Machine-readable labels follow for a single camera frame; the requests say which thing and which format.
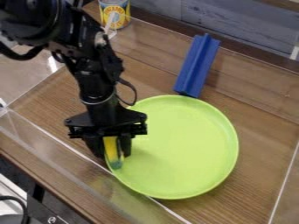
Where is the yellow toy banana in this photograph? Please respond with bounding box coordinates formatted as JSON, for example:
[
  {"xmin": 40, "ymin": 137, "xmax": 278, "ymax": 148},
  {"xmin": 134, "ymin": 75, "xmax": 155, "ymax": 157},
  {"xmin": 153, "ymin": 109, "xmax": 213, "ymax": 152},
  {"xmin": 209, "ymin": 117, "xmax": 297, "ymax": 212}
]
[{"xmin": 105, "ymin": 136, "xmax": 125, "ymax": 170}]

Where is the black device under table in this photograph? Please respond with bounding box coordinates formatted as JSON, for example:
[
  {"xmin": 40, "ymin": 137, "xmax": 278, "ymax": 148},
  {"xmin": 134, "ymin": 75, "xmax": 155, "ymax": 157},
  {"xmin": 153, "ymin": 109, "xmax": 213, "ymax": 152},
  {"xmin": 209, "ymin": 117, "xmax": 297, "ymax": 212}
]
[{"xmin": 0, "ymin": 186, "xmax": 91, "ymax": 224}]

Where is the yellow labelled tin can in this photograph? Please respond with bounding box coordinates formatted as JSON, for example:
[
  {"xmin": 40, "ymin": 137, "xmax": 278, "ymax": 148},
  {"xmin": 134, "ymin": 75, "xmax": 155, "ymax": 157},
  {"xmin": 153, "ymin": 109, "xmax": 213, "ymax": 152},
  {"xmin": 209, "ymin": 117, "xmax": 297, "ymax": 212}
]
[{"xmin": 98, "ymin": 0, "xmax": 131, "ymax": 30}]

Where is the clear acrylic enclosure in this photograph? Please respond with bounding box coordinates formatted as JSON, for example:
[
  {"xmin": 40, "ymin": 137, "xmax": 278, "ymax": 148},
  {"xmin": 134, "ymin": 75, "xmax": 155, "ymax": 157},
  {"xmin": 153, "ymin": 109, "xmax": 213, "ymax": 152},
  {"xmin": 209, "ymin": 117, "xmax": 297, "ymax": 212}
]
[{"xmin": 0, "ymin": 17, "xmax": 299, "ymax": 224}]

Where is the blue plastic block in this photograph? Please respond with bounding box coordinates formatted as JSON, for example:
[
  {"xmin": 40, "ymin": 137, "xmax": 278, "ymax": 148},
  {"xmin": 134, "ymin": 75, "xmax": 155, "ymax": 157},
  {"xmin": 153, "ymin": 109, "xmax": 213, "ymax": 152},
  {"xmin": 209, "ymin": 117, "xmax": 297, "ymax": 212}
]
[{"xmin": 173, "ymin": 33, "xmax": 221, "ymax": 98}]

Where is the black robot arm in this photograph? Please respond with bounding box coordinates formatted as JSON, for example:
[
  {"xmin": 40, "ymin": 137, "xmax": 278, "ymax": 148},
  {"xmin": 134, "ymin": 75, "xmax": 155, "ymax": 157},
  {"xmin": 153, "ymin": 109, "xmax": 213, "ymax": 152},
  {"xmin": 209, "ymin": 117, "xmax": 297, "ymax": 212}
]
[{"xmin": 0, "ymin": 0, "xmax": 147, "ymax": 158}]

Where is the green round plate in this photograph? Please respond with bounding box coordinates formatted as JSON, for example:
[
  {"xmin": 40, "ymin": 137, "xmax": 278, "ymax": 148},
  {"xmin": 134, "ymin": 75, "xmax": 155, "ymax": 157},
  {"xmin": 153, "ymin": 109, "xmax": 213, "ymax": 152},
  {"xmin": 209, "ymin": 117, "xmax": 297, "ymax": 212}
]
[{"xmin": 111, "ymin": 95, "xmax": 239, "ymax": 200}]

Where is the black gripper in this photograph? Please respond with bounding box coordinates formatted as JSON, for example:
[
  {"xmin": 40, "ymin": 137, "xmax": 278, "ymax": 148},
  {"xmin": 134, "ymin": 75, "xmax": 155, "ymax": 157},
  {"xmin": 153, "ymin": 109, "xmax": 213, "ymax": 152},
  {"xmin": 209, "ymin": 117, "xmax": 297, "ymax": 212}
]
[{"xmin": 64, "ymin": 106, "xmax": 147, "ymax": 158}]

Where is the black cable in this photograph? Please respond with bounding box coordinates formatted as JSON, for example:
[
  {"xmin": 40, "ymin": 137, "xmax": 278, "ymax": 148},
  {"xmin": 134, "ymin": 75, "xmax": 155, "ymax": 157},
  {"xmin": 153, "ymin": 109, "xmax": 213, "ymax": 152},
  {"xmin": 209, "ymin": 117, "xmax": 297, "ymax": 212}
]
[{"xmin": 0, "ymin": 195, "xmax": 30, "ymax": 224}]

